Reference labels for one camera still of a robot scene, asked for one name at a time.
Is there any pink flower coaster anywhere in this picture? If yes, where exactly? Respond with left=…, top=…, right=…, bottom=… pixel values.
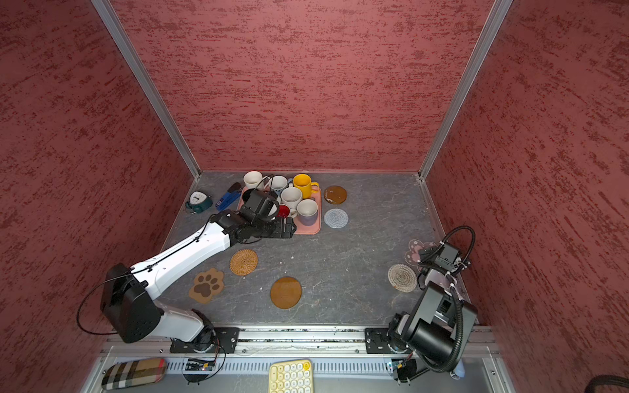
left=405, top=239, right=437, bottom=269

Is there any colourful zigzag woven coaster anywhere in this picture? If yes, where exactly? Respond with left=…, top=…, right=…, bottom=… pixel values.
left=388, top=264, right=418, bottom=293

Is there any white mug centre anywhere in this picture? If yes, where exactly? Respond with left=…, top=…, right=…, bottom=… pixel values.
left=280, top=187, right=303, bottom=217

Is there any white mug red inside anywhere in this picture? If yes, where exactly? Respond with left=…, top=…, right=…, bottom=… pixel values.
left=277, top=205, right=291, bottom=219

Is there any grey blue woven coaster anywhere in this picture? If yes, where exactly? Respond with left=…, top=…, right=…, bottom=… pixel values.
left=324, top=208, right=349, bottom=229

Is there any yellow mug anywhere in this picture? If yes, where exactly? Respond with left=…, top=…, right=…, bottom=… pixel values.
left=293, top=174, right=320, bottom=199

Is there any white speckled blue mug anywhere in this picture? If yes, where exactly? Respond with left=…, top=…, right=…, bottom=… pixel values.
left=270, top=175, right=289, bottom=197

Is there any pink serving tray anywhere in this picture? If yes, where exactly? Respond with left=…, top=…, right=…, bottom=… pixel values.
left=238, top=186, right=321, bottom=238

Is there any brown paw print coaster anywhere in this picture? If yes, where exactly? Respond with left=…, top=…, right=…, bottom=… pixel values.
left=188, top=268, right=224, bottom=305

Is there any plaid glasses case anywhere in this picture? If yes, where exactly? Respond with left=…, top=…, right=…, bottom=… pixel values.
left=101, top=358, right=167, bottom=391

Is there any lavender mug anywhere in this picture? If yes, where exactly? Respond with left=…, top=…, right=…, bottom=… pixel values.
left=297, top=199, right=319, bottom=226

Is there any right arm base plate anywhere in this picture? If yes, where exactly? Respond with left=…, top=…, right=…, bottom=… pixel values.
left=365, top=327, right=410, bottom=355

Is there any white mug back left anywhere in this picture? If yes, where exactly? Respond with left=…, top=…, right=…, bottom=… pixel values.
left=243, top=171, right=268, bottom=190

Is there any green tape measure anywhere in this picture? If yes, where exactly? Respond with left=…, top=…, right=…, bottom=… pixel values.
left=184, top=191, right=213, bottom=215

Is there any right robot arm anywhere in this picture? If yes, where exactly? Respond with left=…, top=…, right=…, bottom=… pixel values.
left=386, top=239, right=478, bottom=379

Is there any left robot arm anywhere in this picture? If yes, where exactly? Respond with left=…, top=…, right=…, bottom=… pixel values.
left=100, top=189, right=297, bottom=353

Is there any large round wooden coaster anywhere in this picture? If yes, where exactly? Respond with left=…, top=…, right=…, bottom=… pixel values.
left=270, top=277, right=302, bottom=309

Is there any aluminium rail frame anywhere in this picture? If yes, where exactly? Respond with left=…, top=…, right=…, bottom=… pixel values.
left=92, top=323, right=502, bottom=379

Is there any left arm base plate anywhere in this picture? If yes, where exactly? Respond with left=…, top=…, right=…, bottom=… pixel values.
left=170, top=327, right=240, bottom=355

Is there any woven rattan coaster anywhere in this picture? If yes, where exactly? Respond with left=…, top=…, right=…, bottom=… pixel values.
left=229, top=249, right=259, bottom=276

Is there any yellow keypad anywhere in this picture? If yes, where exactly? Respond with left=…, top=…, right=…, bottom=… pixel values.
left=268, top=360, right=315, bottom=393

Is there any blue stapler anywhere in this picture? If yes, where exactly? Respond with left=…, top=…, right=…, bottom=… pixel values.
left=216, top=182, right=242, bottom=212

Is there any dark brown cork coaster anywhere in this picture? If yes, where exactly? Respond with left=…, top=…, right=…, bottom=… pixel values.
left=324, top=185, right=347, bottom=205

